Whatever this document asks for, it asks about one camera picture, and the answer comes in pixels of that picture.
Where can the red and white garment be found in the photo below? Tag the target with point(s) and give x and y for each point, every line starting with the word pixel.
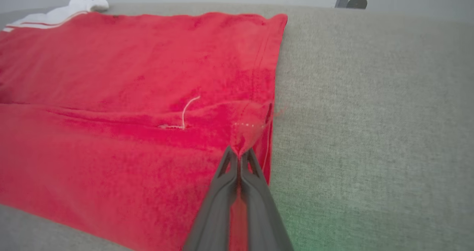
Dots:
pixel 111 77

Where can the grey fabric sofa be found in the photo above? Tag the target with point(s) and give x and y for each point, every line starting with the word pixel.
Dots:
pixel 370 132

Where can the oval panel foot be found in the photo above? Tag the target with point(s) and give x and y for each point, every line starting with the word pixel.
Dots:
pixel 357 2

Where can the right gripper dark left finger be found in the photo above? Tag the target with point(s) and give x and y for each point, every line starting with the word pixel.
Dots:
pixel 216 214

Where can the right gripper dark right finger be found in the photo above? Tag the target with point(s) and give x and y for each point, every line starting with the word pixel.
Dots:
pixel 264 221

